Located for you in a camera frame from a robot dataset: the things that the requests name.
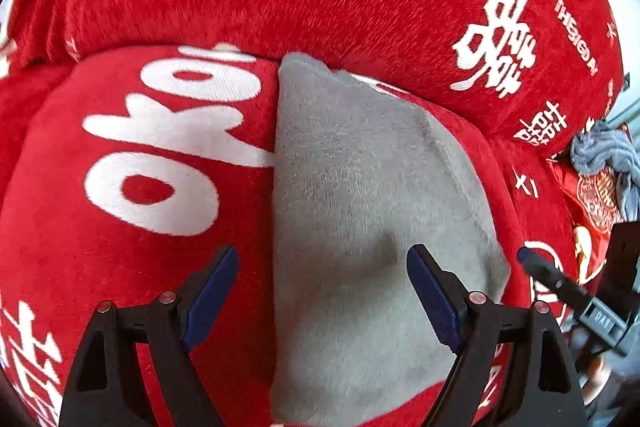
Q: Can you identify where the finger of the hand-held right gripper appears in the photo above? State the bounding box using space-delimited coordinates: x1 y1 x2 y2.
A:
517 247 592 314

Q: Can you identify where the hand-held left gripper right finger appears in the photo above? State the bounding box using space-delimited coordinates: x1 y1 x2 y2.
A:
406 244 588 427

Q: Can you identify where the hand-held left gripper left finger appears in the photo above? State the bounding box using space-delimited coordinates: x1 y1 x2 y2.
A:
59 244 241 427

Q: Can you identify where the grey small garment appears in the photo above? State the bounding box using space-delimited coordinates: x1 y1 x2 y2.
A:
270 52 512 427

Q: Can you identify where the red printed bag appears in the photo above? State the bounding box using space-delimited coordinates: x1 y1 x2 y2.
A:
547 122 632 288

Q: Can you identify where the blue-grey crumpled cloth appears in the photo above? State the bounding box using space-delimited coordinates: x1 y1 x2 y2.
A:
570 119 640 223

